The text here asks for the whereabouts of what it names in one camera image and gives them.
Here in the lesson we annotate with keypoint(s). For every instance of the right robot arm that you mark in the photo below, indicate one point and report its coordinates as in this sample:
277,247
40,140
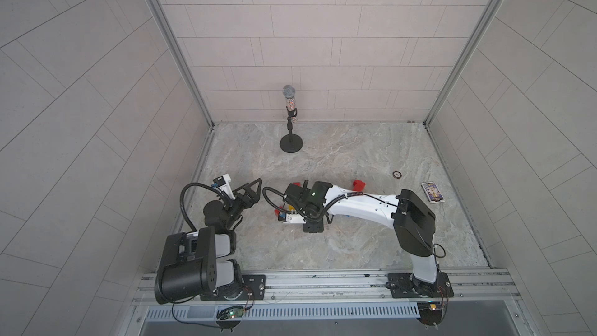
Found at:
412,221

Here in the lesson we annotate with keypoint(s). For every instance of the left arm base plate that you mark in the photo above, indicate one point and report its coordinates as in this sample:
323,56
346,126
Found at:
250,287

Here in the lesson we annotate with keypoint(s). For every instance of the printed card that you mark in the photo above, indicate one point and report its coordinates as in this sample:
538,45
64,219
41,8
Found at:
432,192

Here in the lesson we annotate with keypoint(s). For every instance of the left green circuit board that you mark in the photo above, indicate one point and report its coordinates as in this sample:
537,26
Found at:
230,317

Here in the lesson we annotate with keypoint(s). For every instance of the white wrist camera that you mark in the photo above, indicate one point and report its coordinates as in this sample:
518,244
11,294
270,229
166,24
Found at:
223,184
294,219

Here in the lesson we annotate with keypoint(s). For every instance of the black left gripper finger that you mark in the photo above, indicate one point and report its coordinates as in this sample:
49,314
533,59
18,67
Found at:
252,196
249,186

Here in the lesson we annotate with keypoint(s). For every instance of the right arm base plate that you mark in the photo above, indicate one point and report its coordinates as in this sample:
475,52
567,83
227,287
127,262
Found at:
405,285

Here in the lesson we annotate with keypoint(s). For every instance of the aluminium rail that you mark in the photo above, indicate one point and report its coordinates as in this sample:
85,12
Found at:
369,286

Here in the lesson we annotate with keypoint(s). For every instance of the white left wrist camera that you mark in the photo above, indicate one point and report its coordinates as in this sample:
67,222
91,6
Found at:
223,184

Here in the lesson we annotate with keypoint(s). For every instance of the right circuit board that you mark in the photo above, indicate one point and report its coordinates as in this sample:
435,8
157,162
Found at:
431,314

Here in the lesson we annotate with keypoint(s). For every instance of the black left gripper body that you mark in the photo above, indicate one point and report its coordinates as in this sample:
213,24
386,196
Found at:
244,196

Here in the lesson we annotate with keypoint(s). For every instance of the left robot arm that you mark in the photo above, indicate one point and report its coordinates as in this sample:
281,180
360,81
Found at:
197,263

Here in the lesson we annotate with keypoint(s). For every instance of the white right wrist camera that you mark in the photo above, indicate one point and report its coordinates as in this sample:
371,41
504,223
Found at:
294,219

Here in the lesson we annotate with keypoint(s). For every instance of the black microphone stand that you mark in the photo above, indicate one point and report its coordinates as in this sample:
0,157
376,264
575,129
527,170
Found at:
291,143

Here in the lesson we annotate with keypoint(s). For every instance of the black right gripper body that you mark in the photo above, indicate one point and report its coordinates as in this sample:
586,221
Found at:
312,225

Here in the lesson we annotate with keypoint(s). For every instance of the glittery silver microphone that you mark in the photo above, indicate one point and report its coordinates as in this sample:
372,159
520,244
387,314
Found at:
289,94

